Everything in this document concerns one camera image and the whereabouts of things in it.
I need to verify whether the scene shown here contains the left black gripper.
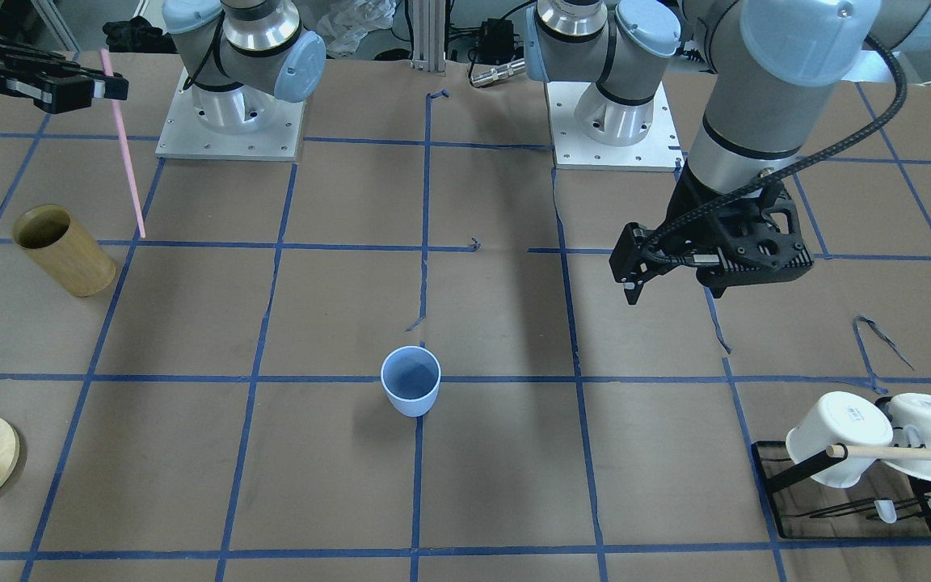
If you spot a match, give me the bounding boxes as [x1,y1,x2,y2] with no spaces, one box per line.
[609,182,814,306]

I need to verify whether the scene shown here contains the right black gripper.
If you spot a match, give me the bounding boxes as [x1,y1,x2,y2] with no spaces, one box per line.
[0,36,129,114]

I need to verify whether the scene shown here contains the pink chopstick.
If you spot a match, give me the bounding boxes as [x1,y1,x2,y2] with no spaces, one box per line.
[100,48,146,239]

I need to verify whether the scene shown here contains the light blue cup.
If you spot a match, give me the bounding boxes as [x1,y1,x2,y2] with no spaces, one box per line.
[380,346,442,418]

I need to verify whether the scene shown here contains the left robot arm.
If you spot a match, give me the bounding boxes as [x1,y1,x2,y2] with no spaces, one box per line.
[524,1,931,305]

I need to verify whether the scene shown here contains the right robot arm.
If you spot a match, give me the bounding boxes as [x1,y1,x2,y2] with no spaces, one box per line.
[0,1,326,114]

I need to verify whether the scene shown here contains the bamboo cylinder holder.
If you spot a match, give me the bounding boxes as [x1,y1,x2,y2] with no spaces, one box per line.
[11,204,117,297]

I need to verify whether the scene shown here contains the wooden rack dowel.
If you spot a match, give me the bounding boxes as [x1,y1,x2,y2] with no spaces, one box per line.
[824,443,931,462]

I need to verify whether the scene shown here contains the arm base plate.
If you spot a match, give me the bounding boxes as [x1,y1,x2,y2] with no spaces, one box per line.
[155,70,305,162]
[546,82,684,172]

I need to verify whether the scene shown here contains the black wire mug rack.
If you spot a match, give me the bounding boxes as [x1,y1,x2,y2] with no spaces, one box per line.
[752,395,931,539]

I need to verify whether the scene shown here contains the aluminium frame post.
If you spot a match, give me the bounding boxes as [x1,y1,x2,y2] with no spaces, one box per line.
[407,0,447,76]

